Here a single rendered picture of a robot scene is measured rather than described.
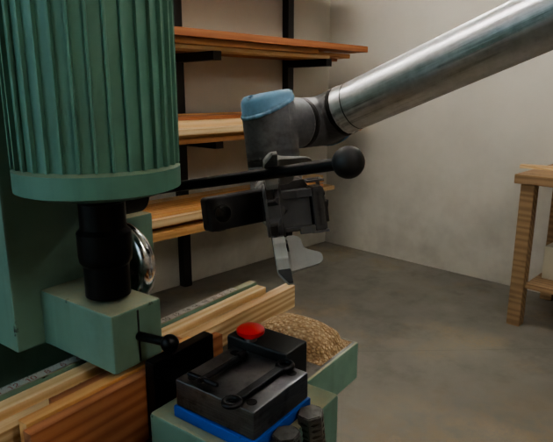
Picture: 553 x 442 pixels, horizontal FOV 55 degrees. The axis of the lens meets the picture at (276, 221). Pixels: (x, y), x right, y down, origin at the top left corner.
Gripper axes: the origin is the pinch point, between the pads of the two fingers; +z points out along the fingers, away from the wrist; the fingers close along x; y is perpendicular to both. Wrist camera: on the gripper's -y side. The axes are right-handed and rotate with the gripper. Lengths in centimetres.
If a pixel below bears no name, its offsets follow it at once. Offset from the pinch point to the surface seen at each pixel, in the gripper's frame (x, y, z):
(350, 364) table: 24.9, 8.8, -14.9
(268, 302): 16.4, -2.0, -24.3
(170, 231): 30, -48, -229
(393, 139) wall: -2, 110, -344
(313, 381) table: 22.8, 2.5, -6.8
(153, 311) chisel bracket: 8.5, -15.4, 0.1
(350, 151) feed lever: -6.9, 8.2, 5.6
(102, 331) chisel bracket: 9.1, -20.5, 3.2
